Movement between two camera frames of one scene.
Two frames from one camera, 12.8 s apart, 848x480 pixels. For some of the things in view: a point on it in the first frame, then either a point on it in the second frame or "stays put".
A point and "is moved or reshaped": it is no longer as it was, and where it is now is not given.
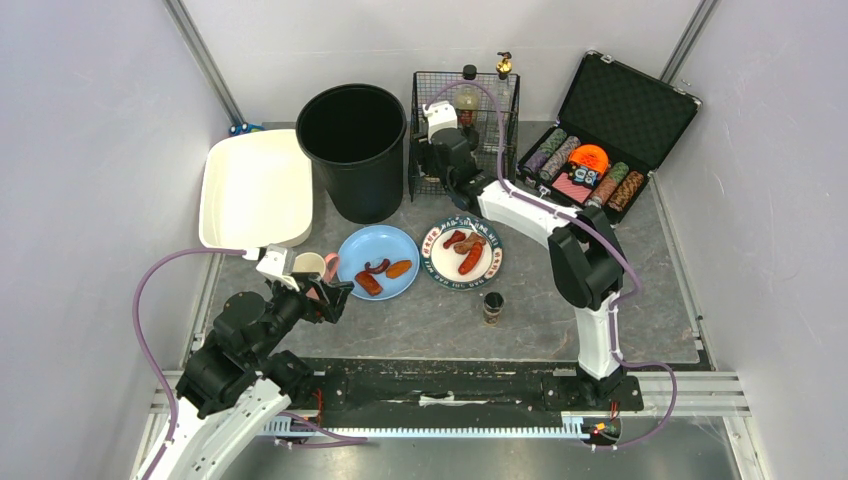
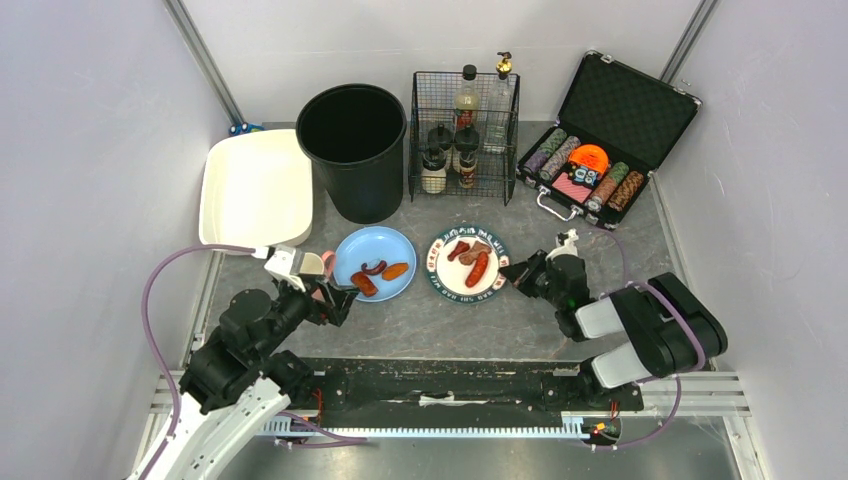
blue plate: [381, 261] stays put
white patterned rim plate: [460, 253] is moved or reshaped
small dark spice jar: [492, 306] is moved or reshaped
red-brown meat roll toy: [368, 282] stays put
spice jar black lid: [471, 135] stays put
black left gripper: [317, 298] stays put
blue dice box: [584, 176] stays put
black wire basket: [487, 105] stays put
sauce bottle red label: [467, 97] stays put
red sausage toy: [471, 258] to [478, 269]
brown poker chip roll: [626, 190] stays put
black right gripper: [428, 156] to [539, 278]
